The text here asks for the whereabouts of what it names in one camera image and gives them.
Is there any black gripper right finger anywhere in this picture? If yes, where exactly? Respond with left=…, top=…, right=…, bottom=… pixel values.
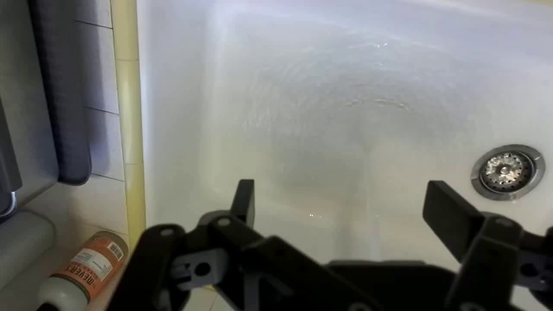
left=421, top=180, right=553, bottom=311

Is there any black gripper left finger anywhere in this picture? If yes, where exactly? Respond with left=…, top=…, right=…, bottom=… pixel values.
left=105, top=178, right=369, bottom=311

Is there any metal sink drain strainer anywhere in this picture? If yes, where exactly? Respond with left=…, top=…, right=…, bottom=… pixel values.
left=469, top=144, right=547, bottom=202

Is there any soap dispenser bottle orange label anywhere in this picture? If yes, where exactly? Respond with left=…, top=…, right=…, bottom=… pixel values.
left=34, top=230, right=129, bottom=311

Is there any white ceramic sink basin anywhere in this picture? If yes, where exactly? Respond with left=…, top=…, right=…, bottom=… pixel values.
left=136, top=0, right=553, bottom=311

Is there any dark grey dish rack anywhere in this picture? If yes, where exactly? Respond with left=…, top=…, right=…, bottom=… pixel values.
left=0, top=0, right=93, bottom=290

